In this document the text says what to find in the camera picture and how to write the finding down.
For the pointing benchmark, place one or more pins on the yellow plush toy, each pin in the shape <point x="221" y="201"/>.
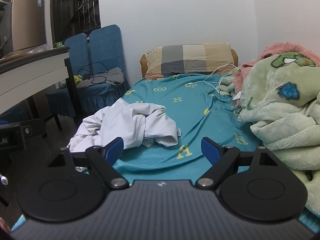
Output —
<point x="77" y="79"/>

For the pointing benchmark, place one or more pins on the cardboard box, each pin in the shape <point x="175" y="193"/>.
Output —
<point x="23" y="25"/>

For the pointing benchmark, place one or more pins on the pink fleece blanket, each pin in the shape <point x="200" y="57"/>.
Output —
<point x="275" y="49"/>

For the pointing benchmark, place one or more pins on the blue covered chair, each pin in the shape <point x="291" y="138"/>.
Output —
<point x="59" y="100"/>
<point x="105" y="53"/>

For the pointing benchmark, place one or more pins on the teal patterned bed sheet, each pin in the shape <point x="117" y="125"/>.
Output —
<point x="199" y="111"/>

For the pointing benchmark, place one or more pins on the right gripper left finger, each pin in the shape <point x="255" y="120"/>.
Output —
<point x="102" y="159"/>

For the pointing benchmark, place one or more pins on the grey cloth on chair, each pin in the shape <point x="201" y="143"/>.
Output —
<point x="112" y="77"/>

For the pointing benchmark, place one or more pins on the blue covered chair far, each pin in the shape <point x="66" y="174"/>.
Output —
<point x="59" y="100"/>

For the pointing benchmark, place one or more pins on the green fleece blanket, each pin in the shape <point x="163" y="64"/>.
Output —
<point x="280" y="99"/>

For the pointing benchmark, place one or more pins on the blue covered chair near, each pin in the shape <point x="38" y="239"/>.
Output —
<point x="105" y="53"/>

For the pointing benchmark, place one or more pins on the checkered pillow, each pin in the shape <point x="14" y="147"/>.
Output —
<point x="205" y="58"/>

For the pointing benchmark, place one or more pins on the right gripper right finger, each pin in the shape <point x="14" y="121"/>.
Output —
<point x="223" y="161"/>

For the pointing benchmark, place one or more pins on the white t-shirt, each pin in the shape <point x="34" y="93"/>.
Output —
<point x="136" y="123"/>

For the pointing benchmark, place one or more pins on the white desk with black legs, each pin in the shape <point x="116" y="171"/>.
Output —
<point x="25" y="76"/>

